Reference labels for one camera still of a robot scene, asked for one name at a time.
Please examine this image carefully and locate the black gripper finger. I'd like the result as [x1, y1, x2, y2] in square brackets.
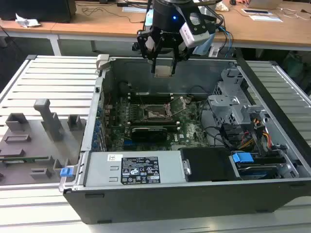
[169, 38, 192, 75]
[137, 30, 163, 74]

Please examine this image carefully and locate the CPU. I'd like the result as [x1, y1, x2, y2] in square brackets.
[154, 65, 174, 79]

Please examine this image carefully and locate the metal socket cover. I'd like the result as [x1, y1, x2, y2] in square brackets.
[169, 96, 188, 115]

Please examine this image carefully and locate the black RAM slot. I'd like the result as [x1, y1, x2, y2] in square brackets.
[128, 96, 173, 103]
[126, 125, 182, 133]
[128, 91, 173, 98]
[126, 120, 182, 127]

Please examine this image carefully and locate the CPU socket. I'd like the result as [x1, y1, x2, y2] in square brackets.
[142, 103, 174, 122]

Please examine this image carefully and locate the white power adaptor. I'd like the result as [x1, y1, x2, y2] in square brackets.
[208, 46, 221, 58]

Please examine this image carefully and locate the blue edged paper sheet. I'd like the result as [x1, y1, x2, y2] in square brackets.
[122, 6, 149, 13]

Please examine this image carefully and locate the grey case latch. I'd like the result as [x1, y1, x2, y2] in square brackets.
[96, 53, 110, 71]

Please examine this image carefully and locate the wooden desk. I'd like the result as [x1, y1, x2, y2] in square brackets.
[0, 0, 311, 58]

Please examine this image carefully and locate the crumpled tan cloth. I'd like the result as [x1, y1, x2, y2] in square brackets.
[217, 0, 230, 12]

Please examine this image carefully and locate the metal drive cage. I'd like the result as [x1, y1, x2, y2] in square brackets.
[207, 67, 268, 127]

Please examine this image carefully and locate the green motherboard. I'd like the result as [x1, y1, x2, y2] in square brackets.
[104, 96, 212, 152]

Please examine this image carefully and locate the flat tablet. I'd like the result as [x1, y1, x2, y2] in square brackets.
[242, 8, 270, 15]

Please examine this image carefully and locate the black graphics card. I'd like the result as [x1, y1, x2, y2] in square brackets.
[131, 125, 169, 143]

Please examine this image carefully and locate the white paper sheet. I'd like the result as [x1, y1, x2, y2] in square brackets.
[250, 15, 284, 22]

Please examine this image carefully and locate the silver laptop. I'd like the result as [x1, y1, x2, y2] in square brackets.
[244, 0, 286, 9]

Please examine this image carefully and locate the black plastic shroud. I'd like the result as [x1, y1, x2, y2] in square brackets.
[180, 147, 240, 183]

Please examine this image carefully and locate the black box on desk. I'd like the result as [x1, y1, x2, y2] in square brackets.
[0, 0, 77, 24]

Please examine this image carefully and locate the crumpled white paper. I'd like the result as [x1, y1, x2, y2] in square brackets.
[15, 13, 41, 29]

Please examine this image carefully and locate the hard disk in blue carrier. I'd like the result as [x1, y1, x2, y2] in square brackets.
[230, 150, 285, 181]

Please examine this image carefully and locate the grey power supply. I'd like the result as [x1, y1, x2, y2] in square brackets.
[84, 151, 187, 187]

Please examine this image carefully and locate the black PC case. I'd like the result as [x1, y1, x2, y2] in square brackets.
[59, 53, 311, 225]

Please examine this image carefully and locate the grey parts rack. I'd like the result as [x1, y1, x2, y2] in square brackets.
[0, 98, 88, 186]

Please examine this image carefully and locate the green RAM stick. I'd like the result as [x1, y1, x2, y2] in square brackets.
[0, 156, 49, 163]

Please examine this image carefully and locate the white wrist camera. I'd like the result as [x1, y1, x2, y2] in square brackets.
[179, 23, 211, 47]

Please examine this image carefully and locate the blue cable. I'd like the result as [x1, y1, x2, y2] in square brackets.
[217, 25, 235, 59]

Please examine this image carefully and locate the orange yellow wire bundle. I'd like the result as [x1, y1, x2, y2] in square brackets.
[238, 117, 273, 150]

